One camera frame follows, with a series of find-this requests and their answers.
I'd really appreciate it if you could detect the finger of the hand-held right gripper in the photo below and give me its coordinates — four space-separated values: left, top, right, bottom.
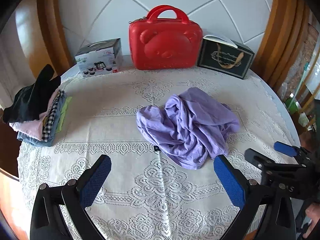
274 141 306 159
244 148 270 170

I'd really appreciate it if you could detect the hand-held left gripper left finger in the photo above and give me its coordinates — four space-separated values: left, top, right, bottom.
30 154 112 240

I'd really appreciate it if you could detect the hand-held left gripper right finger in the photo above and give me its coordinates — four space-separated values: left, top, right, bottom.
213 154 297 240

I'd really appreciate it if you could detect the purple garment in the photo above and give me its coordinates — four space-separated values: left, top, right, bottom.
136 87 240 170

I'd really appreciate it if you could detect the person's right hand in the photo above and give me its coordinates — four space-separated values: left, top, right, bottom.
301 201 320 239

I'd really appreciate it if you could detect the green bottle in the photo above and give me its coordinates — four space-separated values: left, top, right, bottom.
285 94 304 115

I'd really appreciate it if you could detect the white lace tablecloth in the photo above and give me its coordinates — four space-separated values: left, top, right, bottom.
17 67 300 240

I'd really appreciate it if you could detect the black-white checked folded garment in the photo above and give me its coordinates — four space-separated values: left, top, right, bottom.
42 91 67 142

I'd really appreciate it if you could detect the blue folded garment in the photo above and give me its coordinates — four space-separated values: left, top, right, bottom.
17 92 68 147

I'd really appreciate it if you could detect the green folded garment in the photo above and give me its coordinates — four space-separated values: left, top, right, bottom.
55 96 72 133

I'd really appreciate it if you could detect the pink folded garment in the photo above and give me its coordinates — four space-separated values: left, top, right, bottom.
9 90 60 140

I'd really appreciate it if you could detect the dark green gift box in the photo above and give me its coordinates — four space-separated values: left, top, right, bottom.
197 34 255 80

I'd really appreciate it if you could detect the black garment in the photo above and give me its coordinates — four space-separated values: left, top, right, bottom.
2 64 62 124

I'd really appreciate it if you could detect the white tea set box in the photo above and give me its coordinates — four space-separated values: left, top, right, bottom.
74 38 124 78

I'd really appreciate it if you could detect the red bear-face suitcase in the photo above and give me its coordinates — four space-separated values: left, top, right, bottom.
129 5 203 71

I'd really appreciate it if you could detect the pale curtain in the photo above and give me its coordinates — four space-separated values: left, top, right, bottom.
0 12 38 110

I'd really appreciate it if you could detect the wooden door frame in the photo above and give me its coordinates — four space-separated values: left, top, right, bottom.
37 0 73 78
255 0 313 90

